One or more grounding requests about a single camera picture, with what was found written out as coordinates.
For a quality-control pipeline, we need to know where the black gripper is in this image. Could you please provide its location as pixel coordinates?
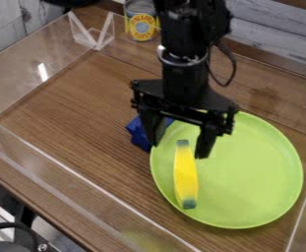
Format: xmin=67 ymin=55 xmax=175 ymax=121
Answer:
xmin=130 ymin=61 xmax=238 ymax=159

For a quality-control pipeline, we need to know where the yellow toy banana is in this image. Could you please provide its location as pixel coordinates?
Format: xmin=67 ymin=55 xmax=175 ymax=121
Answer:
xmin=174 ymin=140 xmax=198 ymax=210

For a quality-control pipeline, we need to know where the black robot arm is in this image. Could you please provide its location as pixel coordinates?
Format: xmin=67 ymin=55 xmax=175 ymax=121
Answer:
xmin=130 ymin=0 xmax=238 ymax=158

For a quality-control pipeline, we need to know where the green plastic plate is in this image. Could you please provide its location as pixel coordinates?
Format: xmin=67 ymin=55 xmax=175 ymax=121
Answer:
xmin=149 ymin=111 xmax=305 ymax=230

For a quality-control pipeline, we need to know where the blue plastic block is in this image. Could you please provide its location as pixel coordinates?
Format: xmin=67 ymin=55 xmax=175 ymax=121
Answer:
xmin=126 ymin=114 xmax=174 ymax=153

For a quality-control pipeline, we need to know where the yellow labelled tin can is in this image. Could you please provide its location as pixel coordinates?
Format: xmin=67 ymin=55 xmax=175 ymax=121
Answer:
xmin=123 ymin=0 xmax=159 ymax=42

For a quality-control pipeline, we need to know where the black cable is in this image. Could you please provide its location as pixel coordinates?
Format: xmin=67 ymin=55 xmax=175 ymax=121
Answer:
xmin=0 ymin=221 xmax=39 ymax=252

